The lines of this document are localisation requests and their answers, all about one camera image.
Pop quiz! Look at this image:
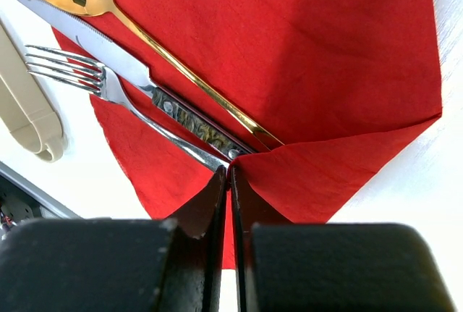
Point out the steak knife patterned handle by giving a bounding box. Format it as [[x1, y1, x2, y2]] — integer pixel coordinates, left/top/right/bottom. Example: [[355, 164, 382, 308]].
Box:
[[17, 0, 256, 161]]

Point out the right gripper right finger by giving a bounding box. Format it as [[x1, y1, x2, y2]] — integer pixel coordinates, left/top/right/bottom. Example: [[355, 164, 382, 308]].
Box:
[[230, 168, 454, 311]]

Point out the aluminium mounting rail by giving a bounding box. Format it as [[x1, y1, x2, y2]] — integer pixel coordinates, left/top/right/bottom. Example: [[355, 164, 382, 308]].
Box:
[[1, 163, 80, 240]]

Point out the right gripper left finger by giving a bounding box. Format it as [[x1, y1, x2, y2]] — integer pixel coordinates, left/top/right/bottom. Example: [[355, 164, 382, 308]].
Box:
[[1, 167, 226, 311]]

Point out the silver fork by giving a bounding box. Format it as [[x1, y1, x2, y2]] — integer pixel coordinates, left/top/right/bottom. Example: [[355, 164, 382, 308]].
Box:
[[26, 44, 229, 172]]

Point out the red paper napkin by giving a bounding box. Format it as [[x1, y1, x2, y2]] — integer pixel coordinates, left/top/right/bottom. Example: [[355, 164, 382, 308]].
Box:
[[51, 0, 443, 269]]

